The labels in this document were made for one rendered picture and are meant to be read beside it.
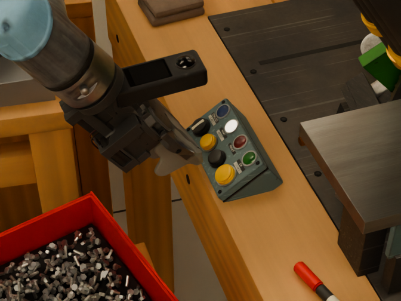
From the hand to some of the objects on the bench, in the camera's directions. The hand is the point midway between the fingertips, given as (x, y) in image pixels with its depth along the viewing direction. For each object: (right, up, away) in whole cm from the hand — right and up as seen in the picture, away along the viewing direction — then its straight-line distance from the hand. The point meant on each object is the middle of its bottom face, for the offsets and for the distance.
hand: (199, 153), depth 115 cm
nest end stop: (+23, +4, +14) cm, 27 cm away
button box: (+5, -4, +13) cm, 15 cm away
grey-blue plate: (+27, -16, -5) cm, 32 cm away
